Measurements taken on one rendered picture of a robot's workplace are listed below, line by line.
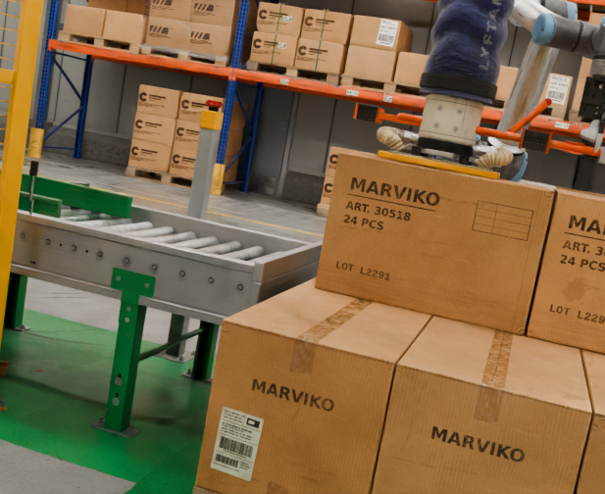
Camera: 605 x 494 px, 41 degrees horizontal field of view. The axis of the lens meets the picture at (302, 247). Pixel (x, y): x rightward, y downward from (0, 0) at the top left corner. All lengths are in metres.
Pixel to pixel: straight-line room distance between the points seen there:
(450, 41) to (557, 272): 0.71
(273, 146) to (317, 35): 2.03
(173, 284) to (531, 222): 1.02
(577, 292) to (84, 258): 1.41
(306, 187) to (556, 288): 9.10
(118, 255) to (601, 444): 1.42
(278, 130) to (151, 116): 1.84
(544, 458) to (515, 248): 0.70
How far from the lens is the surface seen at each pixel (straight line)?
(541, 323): 2.27
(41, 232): 2.55
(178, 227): 3.04
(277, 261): 2.33
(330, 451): 1.80
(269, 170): 11.47
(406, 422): 1.74
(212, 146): 3.17
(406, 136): 2.44
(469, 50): 2.36
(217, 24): 10.50
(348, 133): 11.21
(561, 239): 2.24
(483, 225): 2.24
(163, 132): 10.73
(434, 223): 2.25
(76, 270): 2.50
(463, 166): 2.31
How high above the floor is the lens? 0.98
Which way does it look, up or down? 8 degrees down
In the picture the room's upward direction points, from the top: 10 degrees clockwise
